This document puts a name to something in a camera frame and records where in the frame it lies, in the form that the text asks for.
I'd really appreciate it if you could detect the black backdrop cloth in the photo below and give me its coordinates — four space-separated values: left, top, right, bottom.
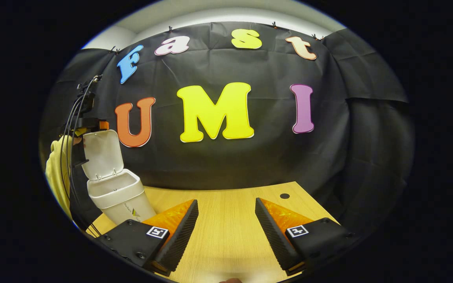
38 22 416 236

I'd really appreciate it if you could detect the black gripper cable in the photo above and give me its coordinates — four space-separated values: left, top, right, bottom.
59 98 93 232
69 75 103 236

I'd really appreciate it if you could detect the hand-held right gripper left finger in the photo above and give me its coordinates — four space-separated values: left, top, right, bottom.
93 198 199 277

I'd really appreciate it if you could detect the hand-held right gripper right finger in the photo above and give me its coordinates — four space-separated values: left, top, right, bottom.
255 197 355 276

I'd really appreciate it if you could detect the wooden desktop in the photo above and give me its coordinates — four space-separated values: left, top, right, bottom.
85 181 341 283

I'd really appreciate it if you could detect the white desktop garbage bin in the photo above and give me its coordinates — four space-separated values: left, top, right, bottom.
81 130 157 225

